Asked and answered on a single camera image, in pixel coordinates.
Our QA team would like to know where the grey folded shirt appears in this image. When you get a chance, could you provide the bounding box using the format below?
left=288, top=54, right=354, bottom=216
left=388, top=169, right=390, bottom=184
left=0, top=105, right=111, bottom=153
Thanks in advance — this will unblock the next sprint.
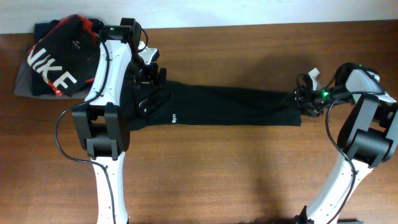
left=14, top=45, right=100, bottom=100

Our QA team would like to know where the red folded shirt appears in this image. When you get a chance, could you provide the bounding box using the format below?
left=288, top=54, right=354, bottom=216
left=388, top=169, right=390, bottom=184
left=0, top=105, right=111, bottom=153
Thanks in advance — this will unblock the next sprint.
left=27, top=14, right=100, bottom=96

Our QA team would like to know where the navy folded shirt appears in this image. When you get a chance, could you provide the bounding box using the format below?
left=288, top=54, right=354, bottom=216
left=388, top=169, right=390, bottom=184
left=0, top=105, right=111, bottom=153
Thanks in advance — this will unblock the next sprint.
left=30, top=19, right=105, bottom=96

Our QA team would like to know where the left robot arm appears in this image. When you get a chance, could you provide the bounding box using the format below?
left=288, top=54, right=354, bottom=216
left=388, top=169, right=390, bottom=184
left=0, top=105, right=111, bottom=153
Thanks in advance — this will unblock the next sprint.
left=72, top=18, right=165, bottom=223

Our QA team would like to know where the black t-shirt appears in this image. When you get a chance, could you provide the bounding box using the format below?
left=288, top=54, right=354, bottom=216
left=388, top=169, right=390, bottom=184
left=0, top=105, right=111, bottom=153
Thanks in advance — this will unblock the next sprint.
left=121, top=81, right=302, bottom=131

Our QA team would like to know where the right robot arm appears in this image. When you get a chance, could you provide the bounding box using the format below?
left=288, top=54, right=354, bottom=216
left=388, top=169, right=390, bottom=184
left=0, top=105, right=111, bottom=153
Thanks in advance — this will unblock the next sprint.
left=293, top=62, right=397, bottom=224

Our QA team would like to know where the black Nike folded shirt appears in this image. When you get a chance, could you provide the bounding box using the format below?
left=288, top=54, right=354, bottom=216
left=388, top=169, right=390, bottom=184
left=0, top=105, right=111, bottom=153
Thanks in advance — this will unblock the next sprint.
left=26, top=14, right=103, bottom=98

